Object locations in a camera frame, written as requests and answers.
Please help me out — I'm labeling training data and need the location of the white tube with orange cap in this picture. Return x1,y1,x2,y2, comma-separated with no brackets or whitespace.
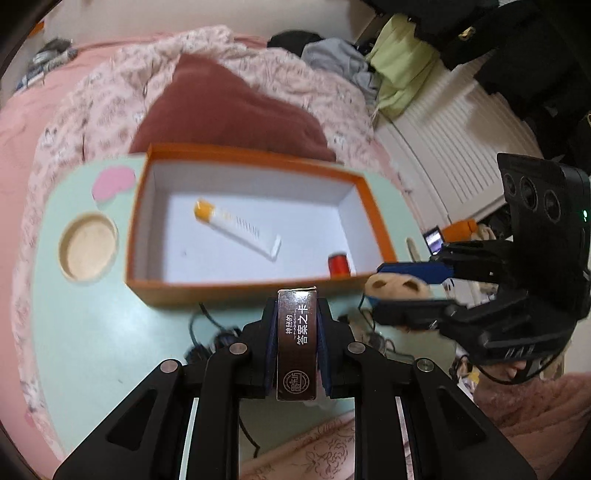
194,198,282,262

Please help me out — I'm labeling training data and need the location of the small red bottle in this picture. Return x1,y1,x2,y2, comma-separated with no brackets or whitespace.
328,251,352,278

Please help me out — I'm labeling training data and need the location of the orange cylindrical object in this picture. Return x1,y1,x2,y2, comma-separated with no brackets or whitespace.
441,219,478,243

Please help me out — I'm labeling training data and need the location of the pink floral quilt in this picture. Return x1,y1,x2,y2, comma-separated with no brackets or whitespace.
11,25,416,416

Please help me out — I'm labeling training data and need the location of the grey garment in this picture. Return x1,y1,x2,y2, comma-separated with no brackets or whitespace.
302,37,384,104

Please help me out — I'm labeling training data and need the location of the black hanging jacket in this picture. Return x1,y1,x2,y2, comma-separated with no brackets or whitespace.
360,0,591,134

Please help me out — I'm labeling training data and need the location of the brown plush toy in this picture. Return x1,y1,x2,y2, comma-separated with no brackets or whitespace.
365,272,432,333

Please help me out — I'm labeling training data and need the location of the black garment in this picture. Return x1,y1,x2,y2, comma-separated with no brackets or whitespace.
268,30,324,51

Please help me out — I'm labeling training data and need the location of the brown card box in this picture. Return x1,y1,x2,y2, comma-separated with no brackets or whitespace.
276,287,320,401

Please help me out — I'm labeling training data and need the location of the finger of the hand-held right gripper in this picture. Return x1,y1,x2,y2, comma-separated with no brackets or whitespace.
376,239,513,287
370,298,491,352

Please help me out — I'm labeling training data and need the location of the yellow-green garment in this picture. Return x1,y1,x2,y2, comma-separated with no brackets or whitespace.
367,14,441,121

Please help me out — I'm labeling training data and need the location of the dark grey cloth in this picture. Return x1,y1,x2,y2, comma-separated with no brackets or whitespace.
39,39,77,58

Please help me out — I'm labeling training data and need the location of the pink patterned cloth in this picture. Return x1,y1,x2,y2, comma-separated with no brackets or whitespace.
240,410,462,480

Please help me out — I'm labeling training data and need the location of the orange cardboard box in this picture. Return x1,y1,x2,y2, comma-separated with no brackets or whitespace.
124,143,399,309

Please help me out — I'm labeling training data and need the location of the green lap table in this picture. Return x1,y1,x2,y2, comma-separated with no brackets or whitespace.
18,154,444,462

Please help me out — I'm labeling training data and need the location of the blue white packet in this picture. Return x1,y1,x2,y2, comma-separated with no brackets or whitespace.
18,60,70,90

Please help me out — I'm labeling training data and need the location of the maroon pillow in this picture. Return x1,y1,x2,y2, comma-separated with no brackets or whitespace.
129,53,338,162

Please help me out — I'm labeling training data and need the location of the black cable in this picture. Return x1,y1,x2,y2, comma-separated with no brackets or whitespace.
339,295,462,370
185,301,262,460

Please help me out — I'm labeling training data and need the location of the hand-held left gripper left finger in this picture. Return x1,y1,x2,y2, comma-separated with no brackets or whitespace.
53,295,280,480

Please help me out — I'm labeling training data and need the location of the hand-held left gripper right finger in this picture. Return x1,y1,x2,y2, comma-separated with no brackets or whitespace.
316,295,539,480

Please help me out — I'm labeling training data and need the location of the smartphone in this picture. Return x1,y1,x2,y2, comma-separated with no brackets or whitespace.
424,226,446,254

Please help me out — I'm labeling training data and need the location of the person's right forearm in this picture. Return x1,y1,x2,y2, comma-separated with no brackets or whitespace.
471,373,591,445

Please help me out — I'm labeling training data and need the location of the pink bed sheet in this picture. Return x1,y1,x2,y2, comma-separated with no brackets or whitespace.
0,34,273,467

